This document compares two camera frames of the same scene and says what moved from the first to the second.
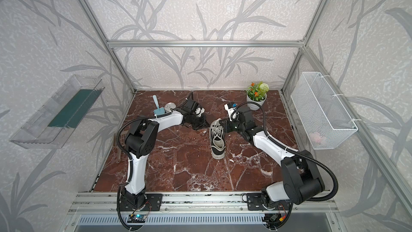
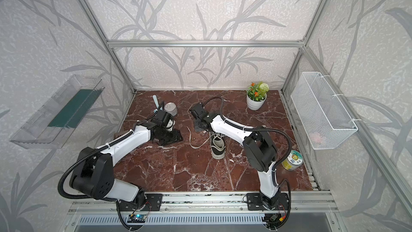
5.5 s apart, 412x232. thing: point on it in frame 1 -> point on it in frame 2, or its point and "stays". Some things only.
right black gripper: x=234 y=125 -> x=199 y=123
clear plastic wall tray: x=60 y=115 stays
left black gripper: x=198 y=121 -> x=169 y=134
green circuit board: x=137 y=218 stays
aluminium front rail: x=84 y=203 stays
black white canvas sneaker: x=217 y=139 stays
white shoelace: x=218 y=130 -> x=208 y=139
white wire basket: x=325 y=118 stays
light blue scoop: x=160 y=110 stays
